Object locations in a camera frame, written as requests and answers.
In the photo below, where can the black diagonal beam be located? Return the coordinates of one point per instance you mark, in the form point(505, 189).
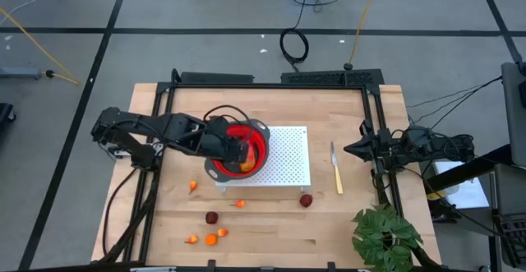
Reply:
point(472, 167)

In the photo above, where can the red collapsible colander grey rim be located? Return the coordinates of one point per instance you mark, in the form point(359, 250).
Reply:
point(261, 150)

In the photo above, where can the dark red dimpled fruit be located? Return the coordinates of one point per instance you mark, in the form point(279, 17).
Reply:
point(211, 218)

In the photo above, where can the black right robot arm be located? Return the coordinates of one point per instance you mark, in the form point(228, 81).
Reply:
point(448, 148)

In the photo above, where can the green artificial leafy plant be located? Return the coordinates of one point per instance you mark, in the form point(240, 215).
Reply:
point(384, 233)

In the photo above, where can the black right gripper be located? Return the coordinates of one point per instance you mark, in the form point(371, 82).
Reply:
point(384, 150)

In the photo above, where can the small orange pear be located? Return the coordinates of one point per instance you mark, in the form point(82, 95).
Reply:
point(193, 185)
point(240, 204)
point(192, 239)

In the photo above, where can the black keyboard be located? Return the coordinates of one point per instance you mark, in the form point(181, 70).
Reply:
point(513, 239)

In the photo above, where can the white perforated metal shelf riser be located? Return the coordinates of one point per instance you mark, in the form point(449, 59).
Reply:
point(287, 157)

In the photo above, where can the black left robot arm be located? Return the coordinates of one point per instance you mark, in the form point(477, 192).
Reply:
point(172, 126)

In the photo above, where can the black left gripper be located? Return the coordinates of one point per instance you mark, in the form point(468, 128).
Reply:
point(222, 142)

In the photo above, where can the grey metal base bar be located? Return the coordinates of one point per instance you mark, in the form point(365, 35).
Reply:
point(20, 73)

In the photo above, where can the maroon round bumpy fruit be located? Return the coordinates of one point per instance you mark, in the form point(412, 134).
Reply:
point(305, 200)

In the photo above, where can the black perforated box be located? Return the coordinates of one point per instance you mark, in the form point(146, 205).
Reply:
point(328, 77)

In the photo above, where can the black flat box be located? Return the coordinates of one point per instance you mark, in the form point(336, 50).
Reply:
point(215, 77)

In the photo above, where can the white box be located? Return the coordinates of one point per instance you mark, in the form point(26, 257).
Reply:
point(464, 190)

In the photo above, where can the small orange tangerine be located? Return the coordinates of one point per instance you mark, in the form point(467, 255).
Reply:
point(211, 239)

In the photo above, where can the large red-orange mango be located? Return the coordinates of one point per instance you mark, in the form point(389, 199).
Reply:
point(249, 163)

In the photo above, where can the black wheeled base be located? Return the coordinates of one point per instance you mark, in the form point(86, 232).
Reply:
point(5, 113)

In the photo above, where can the small yellow-red peach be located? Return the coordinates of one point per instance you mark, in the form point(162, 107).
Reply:
point(222, 232)

